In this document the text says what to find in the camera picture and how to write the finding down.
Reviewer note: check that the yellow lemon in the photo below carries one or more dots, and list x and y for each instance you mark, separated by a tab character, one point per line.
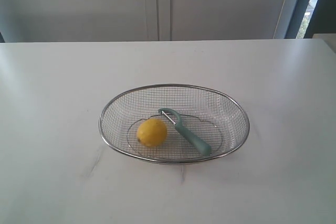
152	132

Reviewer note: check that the teal handled peeler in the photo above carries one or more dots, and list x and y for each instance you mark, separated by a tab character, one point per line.
202	147

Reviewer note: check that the white cabinet doors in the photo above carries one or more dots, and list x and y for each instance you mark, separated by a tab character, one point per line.
139	20

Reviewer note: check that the oval wire mesh basket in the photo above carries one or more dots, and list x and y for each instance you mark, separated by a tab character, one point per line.
202	124

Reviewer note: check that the dark window frame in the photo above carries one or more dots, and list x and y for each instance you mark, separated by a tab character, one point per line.
321	22

